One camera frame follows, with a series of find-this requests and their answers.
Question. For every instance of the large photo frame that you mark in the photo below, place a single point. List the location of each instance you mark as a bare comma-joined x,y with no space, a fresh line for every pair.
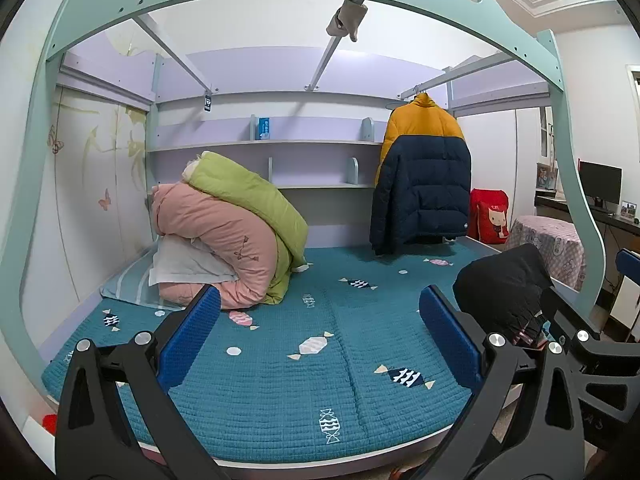
546,176

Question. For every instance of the dark hanging tag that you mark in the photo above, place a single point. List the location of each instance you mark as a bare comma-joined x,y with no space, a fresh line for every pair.
208,102

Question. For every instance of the dark desk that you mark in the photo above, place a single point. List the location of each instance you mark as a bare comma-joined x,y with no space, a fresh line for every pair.
620,227

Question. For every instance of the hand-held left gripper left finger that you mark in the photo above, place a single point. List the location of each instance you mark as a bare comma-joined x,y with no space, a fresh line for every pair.
190,332

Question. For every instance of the red bag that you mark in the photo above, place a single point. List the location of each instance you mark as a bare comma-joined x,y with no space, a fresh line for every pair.
490,215

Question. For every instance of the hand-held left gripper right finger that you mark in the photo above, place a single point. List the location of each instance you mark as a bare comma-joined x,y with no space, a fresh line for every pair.
450,335

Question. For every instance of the blue chair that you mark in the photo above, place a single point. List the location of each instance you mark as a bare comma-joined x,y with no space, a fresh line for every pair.
627,285

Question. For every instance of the teal quilted bed mat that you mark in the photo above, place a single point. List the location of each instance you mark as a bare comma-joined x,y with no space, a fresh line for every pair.
310,395

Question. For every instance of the green quilt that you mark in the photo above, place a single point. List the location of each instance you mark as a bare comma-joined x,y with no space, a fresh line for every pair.
250,195

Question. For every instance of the black monitor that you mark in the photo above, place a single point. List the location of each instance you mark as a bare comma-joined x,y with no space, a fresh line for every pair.
600,182

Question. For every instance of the blue box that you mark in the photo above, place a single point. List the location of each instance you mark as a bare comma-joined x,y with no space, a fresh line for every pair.
264,128

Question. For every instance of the table with pink checked cloth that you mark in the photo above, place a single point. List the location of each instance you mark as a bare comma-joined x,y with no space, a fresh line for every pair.
555,245

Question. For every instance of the navy and yellow puffer jacket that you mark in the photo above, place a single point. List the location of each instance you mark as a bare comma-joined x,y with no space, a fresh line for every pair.
425,185

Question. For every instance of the striped light blue pillow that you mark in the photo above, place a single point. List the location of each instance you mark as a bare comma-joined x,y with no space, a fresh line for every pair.
130,287

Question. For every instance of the small red item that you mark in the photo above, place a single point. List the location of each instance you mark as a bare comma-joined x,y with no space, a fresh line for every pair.
49,423

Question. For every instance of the light green bed frame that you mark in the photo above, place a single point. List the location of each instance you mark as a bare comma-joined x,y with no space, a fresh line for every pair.
50,110

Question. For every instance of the lilac shelf unit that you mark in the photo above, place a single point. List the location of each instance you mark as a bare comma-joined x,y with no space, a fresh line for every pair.
310,132

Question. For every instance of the grey cloth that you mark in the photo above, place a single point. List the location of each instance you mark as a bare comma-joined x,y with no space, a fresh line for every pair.
345,20

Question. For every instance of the small photo frame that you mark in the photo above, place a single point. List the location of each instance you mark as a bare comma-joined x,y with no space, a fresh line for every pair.
628,209

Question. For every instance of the black jacket with pink stripes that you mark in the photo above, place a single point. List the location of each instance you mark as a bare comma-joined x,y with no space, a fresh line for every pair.
500,290

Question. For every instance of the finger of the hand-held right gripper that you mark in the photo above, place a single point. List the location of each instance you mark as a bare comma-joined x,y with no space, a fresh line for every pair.
570,312

